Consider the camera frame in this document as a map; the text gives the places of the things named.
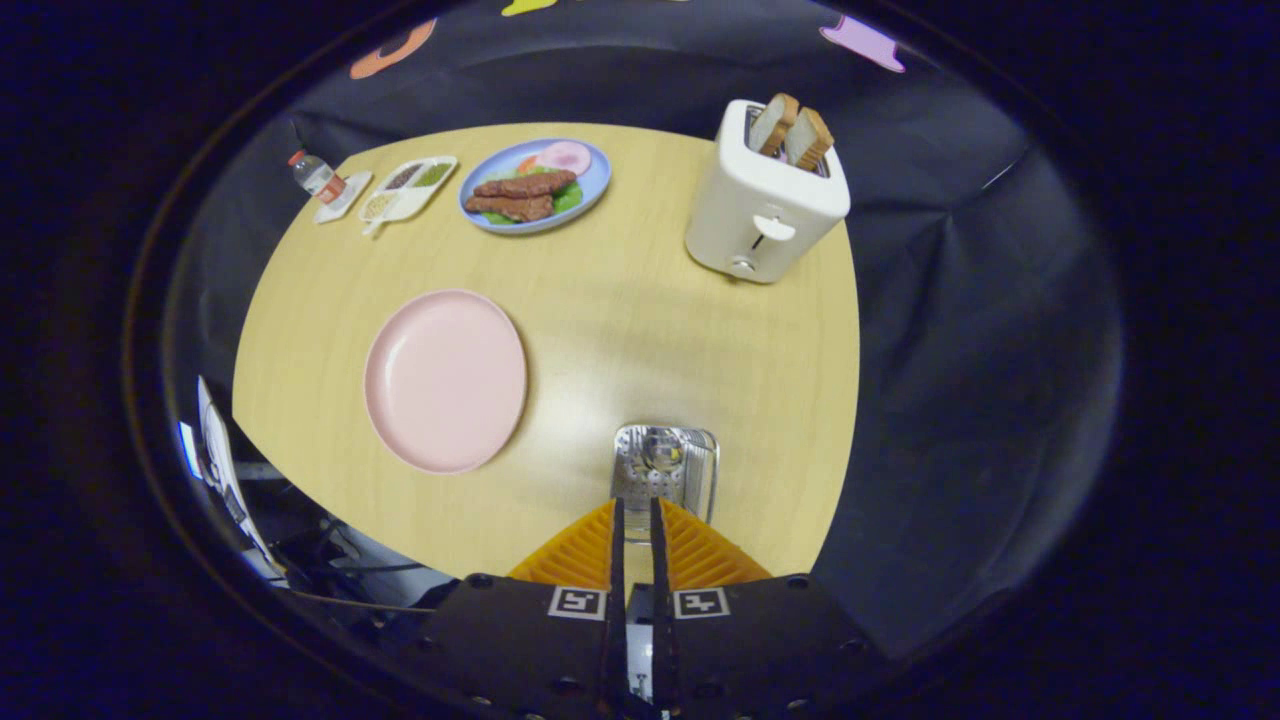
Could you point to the clear plastic water bottle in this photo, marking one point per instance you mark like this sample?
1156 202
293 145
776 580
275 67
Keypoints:
315 177

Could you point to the brown steak piece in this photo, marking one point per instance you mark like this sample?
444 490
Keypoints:
525 184
510 207

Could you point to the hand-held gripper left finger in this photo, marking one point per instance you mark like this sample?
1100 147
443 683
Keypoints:
617 640

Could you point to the beige beans pile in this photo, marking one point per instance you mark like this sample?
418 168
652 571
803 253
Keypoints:
379 205

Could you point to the blue plate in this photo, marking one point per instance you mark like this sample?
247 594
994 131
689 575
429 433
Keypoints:
598 180

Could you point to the white square coaster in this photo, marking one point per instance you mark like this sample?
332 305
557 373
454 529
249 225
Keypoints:
352 195

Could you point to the white toaster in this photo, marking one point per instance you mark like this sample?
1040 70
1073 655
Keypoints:
730 220

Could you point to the pink ham slice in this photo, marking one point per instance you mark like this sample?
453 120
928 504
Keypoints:
565 158

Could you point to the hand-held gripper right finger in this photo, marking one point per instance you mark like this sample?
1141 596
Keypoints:
660 640

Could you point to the clear drainer basket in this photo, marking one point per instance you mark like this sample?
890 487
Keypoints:
700 480

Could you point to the green beans pile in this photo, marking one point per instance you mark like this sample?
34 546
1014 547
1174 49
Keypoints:
433 174

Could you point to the black backdrop cloth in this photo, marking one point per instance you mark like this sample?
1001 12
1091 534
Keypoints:
950 350

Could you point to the white printed panel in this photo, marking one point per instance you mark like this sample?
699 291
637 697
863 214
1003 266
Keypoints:
215 450

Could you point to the toast slice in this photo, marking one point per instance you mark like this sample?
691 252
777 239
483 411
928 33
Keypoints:
773 125
808 140

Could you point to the pink plate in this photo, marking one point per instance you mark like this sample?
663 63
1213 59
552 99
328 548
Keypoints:
445 380

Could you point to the white divided tray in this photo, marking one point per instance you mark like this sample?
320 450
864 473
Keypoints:
405 205

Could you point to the dark beans pile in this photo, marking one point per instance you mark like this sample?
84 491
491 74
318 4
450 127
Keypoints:
403 178

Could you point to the orange vegetable slice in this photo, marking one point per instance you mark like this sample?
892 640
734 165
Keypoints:
527 164

